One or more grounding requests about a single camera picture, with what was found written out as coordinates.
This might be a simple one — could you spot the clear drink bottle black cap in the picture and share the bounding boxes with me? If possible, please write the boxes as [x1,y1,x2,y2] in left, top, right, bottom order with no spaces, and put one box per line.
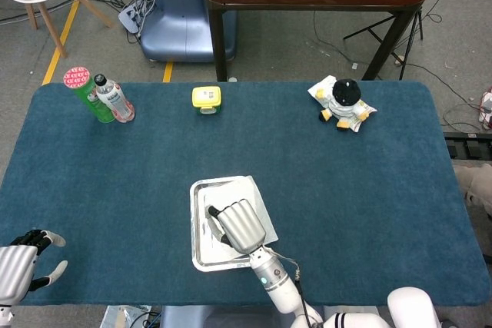
[93,73,136,124]

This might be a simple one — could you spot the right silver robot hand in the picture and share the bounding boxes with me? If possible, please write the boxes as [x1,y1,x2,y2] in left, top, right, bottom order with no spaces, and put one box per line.
[207,198,268,255]

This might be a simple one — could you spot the black floor cable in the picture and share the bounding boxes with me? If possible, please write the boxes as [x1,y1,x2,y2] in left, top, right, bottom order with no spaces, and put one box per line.
[313,11,481,133]

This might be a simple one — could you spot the green tub yellow lid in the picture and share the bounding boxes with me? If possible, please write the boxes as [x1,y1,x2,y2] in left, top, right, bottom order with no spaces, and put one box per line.
[191,86,224,117]

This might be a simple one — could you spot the black white plush toy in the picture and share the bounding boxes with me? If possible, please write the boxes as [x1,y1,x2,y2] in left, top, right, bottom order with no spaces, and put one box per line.
[307,75,377,133]

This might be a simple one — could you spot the blue felt table cloth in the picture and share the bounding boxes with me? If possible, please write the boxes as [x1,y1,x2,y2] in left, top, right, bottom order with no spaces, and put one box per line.
[0,81,491,308]

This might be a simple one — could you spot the silver plastic bag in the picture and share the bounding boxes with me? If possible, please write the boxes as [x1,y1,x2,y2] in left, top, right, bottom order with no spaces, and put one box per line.
[100,304,155,328]

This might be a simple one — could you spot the red white object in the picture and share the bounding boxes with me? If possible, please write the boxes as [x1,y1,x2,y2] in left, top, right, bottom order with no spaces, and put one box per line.
[478,88,492,131]

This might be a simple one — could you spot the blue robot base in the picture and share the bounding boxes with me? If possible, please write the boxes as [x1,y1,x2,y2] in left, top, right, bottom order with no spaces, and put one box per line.
[140,0,238,63]

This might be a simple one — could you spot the green chips can red lid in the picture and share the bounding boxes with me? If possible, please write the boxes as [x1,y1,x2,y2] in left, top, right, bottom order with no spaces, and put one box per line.
[62,65,116,124]

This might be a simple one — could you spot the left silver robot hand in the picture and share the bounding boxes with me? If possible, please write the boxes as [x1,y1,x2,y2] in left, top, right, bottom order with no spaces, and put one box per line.
[0,229,69,303]

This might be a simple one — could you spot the stainless steel tray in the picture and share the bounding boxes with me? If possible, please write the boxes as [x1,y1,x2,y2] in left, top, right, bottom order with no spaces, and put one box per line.
[189,175,262,273]

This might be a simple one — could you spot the beige cloth bundle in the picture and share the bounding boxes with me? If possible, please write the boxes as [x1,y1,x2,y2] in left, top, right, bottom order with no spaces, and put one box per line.
[453,162,492,214]

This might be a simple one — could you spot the white power strip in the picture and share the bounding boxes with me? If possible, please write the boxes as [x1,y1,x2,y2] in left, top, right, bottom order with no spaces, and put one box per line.
[118,0,149,34]

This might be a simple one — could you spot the black tripod stand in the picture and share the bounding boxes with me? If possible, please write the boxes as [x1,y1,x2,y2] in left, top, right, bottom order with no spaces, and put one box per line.
[343,0,450,81]

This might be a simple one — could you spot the black plush doll white shirt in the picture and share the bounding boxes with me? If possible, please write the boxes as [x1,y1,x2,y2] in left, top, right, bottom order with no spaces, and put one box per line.
[314,78,369,131]

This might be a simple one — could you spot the grey-blue robot torso base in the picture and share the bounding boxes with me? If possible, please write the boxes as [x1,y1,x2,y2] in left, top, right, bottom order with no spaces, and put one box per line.
[159,304,301,328]

